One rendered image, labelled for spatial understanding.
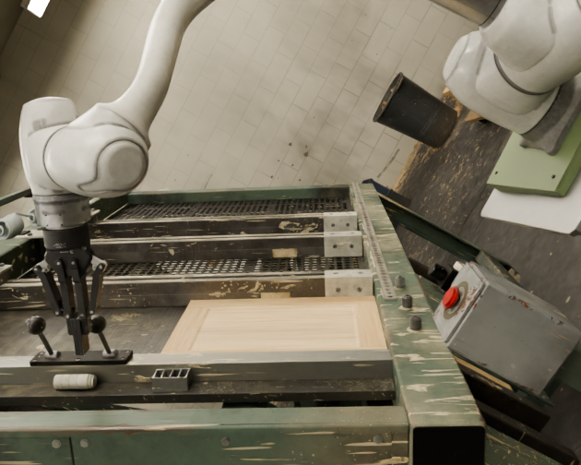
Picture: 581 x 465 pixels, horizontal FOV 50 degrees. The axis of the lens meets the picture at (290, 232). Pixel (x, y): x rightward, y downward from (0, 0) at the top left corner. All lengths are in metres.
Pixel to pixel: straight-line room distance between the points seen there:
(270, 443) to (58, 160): 0.55
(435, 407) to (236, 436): 0.33
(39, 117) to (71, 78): 6.06
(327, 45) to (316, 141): 1.01
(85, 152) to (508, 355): 0.69
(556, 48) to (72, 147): 0.82
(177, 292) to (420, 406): 0.83
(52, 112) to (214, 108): 5.78
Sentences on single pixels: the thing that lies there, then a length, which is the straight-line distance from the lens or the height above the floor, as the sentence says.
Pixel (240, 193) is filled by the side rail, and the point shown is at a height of 1.36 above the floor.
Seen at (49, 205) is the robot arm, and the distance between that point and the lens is 1.10.
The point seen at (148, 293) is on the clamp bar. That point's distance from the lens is 1.72.
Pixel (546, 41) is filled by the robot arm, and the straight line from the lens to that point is 1.22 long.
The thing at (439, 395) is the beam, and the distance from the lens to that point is 1.13.
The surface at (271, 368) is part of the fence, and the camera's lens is 1.27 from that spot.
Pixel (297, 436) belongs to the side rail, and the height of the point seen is 1.05.
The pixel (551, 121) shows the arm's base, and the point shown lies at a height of 0.82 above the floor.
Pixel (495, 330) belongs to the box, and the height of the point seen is 0.88.
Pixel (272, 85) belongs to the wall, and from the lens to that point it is 6.82.
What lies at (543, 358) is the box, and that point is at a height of 0.79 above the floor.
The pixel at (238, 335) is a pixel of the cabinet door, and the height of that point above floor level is 1.17.
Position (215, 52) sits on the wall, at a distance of 6.90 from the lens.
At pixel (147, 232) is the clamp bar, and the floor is 1.58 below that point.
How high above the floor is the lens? 1.29
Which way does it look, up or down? 4 degrees down
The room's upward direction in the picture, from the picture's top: 62 degrees counter-clockwise
